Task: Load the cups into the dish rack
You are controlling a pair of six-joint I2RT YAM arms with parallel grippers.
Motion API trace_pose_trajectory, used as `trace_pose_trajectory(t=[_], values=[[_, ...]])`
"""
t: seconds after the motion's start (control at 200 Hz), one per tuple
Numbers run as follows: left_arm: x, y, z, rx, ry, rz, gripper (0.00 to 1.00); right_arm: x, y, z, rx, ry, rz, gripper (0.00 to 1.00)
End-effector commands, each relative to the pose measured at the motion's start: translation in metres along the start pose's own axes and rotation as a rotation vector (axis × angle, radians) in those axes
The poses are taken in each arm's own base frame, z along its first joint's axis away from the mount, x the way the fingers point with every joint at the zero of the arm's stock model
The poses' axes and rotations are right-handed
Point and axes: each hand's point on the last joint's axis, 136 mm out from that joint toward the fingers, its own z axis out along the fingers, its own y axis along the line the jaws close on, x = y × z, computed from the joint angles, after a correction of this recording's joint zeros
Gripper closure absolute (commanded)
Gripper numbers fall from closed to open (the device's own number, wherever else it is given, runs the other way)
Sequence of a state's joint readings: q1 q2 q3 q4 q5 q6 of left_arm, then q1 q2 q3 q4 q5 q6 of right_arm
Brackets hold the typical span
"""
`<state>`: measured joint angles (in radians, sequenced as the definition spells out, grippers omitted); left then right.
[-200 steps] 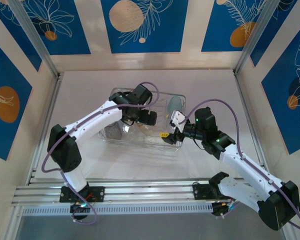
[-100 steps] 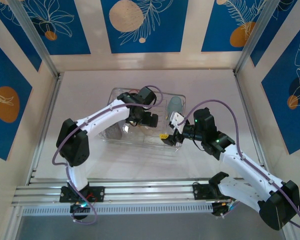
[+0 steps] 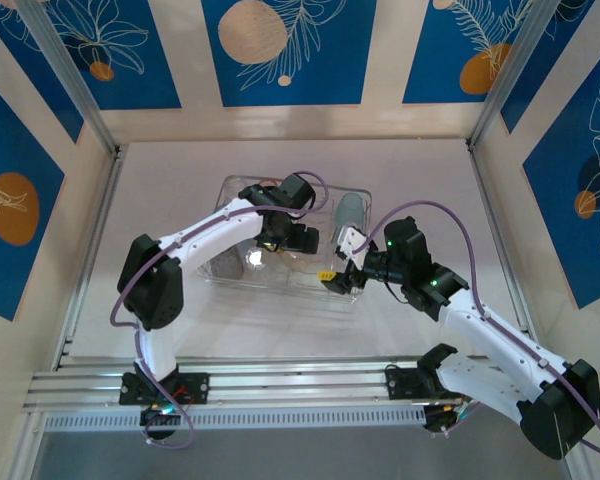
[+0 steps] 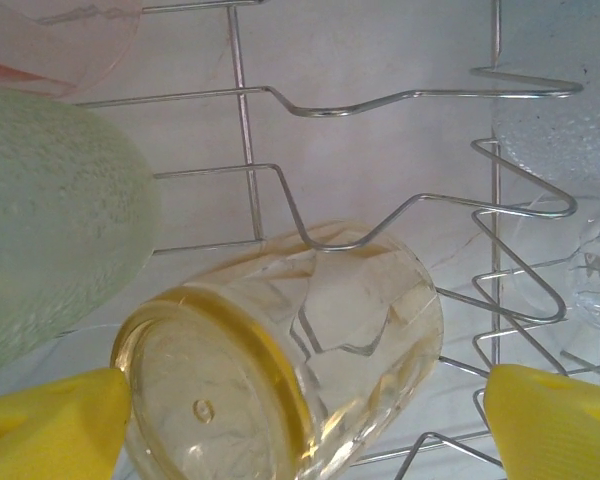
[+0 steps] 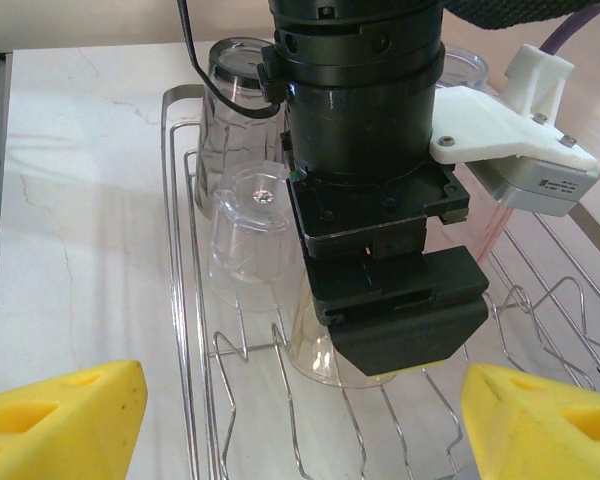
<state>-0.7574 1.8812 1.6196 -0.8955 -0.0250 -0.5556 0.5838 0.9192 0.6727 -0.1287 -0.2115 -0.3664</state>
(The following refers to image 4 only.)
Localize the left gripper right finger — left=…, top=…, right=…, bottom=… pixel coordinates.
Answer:
left=483, top=363, right=600, bottom=480

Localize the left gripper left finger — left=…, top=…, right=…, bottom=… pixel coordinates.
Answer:
left=0, top=367, right=131, bottom=480

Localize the small clear faceted cup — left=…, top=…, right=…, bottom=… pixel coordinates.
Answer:
left=509, top=194, right=600, bottom=371

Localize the pale green textured cup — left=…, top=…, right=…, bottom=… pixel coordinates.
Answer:
left=0, top=82, right=164, bottom=381

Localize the amber faceted glass cup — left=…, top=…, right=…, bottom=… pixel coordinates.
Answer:
left=109, top=219, right=444, bottom=480

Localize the frosted white textured cup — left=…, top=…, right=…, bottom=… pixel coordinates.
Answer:
left=492, top=0, right=600, bottom=189

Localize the metal wire dish rack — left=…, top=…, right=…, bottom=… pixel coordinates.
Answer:
left=0, top=0, right=600, bottom=480

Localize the pink plastic cup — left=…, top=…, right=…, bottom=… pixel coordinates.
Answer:
left=0, top=0, right=144, bottom=99

